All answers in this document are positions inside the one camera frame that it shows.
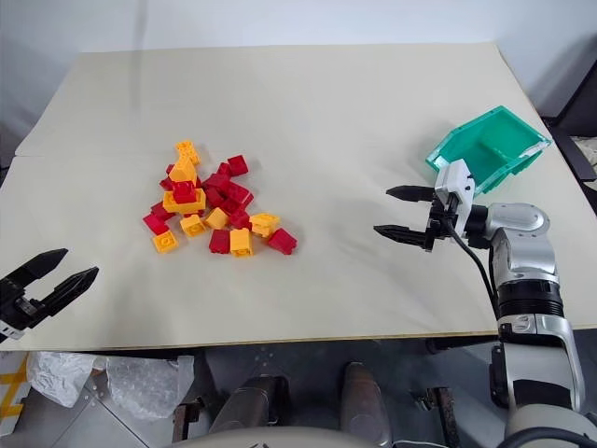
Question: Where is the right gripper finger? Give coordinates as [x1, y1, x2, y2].
[386, 185, 438, 203]
[372, 224, 429, 252]

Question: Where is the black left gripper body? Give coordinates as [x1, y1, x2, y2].
[0, 275, 49, 338]

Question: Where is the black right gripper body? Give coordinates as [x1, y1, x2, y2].
[423, 192, 462, 256]

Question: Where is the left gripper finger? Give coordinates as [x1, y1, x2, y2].
[7, 247, 70, 294]
[38, 266, 101, 322]

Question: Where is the teal plastic bin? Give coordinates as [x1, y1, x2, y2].
[423, 105, 553, 196]

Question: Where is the yellow and white carton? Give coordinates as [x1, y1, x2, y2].
[0, 352, 30, 424]

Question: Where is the clear bubble wrap sheet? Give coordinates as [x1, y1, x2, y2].
[26, 350, 196, 422]

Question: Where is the large yellow building block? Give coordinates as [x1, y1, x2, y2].
[161, 188, 208, 217]

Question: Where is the dark rounded shape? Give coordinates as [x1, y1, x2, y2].
[208, 374, 282, 436]
[339, 360, 392, 448]

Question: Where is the dark chair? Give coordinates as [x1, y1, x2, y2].
[539, 82, 597, 184]

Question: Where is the grey robot torso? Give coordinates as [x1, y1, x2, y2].
[171, 423, 389, 448]

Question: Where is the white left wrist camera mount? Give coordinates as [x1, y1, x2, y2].
[0, 319, 25, 349]

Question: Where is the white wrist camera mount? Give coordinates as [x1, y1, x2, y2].
[0, 319, 25, 349]
[433, 158, 478, 235]

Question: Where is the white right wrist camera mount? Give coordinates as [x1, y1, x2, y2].
[433, 158, 478, 235]

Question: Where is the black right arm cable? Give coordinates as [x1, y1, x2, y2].
[446, 218, 501, 312]

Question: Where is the rusty table frame leg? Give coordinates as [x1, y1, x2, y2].
[171, 395, 207, 443]
[426, 385, 462, 448]

